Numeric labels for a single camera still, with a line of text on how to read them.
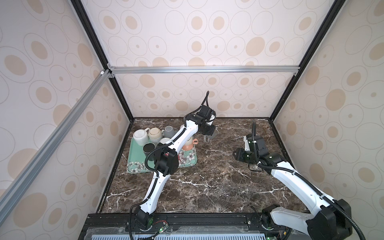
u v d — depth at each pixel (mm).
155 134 975
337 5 676
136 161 954
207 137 994
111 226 730
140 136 975
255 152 604
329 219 384
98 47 800
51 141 547
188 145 1023
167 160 599
